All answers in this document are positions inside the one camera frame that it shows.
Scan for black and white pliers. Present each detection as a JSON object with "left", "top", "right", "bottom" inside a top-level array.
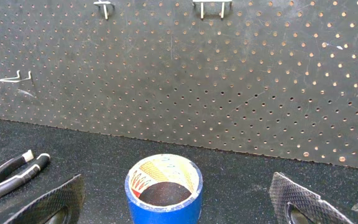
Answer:
[{"left": 0, "top": 149, "right": 51, "bottom": 209}]

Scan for black pegboard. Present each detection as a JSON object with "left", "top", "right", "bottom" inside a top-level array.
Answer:
[{"left": 0, "top": 0, "right": 358, "bottom": 172}]

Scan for roll of blue tape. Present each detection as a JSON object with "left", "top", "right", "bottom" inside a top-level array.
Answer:
[{"left": 124, "top": 153, "right": 204, "bottom": 224}]

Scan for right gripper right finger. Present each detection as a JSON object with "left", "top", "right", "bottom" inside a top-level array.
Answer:
[{"left": 268, "top": 172, "right": 354, "bottom": 224}]

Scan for metal hook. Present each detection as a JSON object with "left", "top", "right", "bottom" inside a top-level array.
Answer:
[
  {"left": 93, "top": 0, "right": 116, "bottom": 21},
  {"left": 192, "top": 0, "right": 233, "bottom": 20},
  {"left": 0, "top": 70, "right": 33, "bottom": 84}
]

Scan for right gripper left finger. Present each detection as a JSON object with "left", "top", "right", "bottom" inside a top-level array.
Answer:
[{"left": 1, "top": 174, "right": 85, "bottom": 224}]

